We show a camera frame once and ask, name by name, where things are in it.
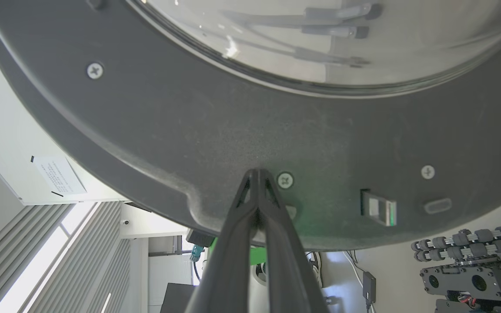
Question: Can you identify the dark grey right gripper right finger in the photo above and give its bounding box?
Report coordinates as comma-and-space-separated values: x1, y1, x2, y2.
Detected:
258, 170, 330, 313

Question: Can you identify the dark flat box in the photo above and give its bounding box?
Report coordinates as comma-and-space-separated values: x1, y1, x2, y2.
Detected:
160, 283, 200, 313

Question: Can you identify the thin floor cable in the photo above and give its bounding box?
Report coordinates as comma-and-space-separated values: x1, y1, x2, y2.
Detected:
342, 250, 366, 290

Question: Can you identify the black power adapter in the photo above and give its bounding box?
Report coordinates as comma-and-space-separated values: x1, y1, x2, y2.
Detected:
362, 272, 377, 306

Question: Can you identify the black roller wheel chassis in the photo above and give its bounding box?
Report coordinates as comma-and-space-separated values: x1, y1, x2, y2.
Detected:
411, 224, 501, 313

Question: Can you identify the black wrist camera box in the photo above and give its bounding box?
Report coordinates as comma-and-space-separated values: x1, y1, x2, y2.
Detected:
186, 229, 217, 249

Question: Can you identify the white paper notice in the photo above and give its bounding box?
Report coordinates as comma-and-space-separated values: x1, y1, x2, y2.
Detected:
31, 156, 88, 197

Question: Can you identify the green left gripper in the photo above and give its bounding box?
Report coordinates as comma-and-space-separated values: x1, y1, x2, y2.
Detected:
250, 246, 268, 266

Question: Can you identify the dark washing machine door with glass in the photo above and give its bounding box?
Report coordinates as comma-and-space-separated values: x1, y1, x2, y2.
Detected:
0, 0, 501, 252

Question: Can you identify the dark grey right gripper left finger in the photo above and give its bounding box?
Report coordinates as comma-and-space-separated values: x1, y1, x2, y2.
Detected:
184, 170, 260, 313

